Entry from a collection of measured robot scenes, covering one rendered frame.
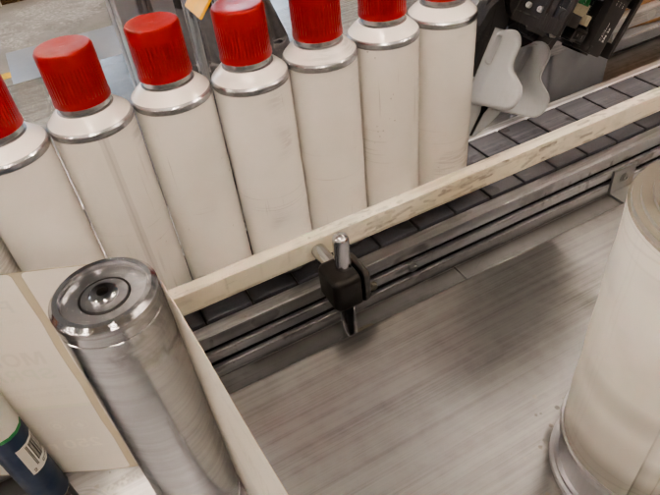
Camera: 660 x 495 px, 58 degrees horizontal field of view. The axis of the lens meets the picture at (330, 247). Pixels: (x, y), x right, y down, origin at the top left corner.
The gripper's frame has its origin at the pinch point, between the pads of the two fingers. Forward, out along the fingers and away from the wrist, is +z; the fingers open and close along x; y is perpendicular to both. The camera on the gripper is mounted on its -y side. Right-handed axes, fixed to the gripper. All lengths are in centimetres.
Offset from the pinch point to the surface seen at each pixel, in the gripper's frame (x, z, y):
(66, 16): 38, 86, -370
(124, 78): -13, 20, -55
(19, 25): 14, 100, -376
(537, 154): 4.8, 0.5, 4.7
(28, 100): -25, 27, -57
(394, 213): -8.2, 7.8, 4.7
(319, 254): -14.7, 11.3, 5.9
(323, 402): -17.6, 16.4, 15.5
